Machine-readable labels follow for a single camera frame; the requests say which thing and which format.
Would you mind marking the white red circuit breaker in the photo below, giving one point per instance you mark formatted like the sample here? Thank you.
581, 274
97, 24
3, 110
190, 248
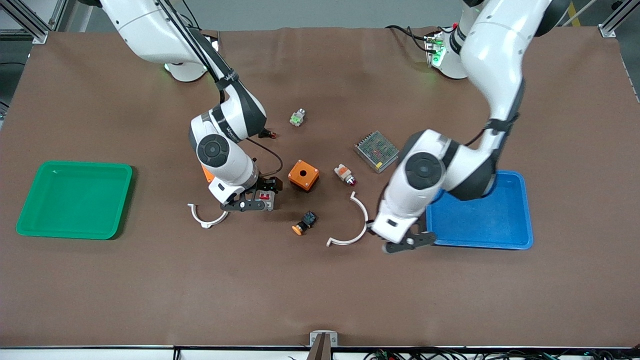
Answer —
266, 203

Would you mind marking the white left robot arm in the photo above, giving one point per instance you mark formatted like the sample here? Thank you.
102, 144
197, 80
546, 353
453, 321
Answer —
500, 50

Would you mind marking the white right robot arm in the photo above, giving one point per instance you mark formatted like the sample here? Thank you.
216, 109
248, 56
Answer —
150, 25

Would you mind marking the orange button box with hole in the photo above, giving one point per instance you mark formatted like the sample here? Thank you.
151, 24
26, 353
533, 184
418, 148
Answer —
205, 173
303, 175

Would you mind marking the orange mushroom push button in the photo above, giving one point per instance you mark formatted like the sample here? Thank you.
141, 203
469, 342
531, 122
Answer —
299, 229

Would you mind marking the small white pipe clamp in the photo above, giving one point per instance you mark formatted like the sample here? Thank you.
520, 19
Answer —
200, 220

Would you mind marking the blue plastic tray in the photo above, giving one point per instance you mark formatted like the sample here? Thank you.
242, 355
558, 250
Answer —
480, 225

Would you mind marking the large white arc clamp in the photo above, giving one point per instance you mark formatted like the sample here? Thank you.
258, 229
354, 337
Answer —
362, 227

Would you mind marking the black indicator lamp red tip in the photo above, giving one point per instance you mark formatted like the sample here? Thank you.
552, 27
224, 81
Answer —
272, 134

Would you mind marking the red indicator lamp orange body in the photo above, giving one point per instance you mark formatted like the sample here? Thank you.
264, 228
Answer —
343, 173

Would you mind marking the silver mesh power supply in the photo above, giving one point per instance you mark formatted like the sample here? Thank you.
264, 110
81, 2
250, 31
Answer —
376, 151

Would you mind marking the brown table mat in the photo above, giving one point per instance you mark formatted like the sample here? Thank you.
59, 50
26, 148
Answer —
320, 285

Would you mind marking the green plastic tray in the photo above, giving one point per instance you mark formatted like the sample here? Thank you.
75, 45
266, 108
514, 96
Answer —
75, 200

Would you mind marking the green white switch block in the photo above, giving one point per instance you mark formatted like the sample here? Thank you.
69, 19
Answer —
297, 118

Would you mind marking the grey metal bracket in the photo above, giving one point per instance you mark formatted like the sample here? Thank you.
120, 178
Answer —
334, 340

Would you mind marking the aluminium frame profile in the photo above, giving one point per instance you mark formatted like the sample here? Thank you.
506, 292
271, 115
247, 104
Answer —
607, 29
37, 34
57, 15

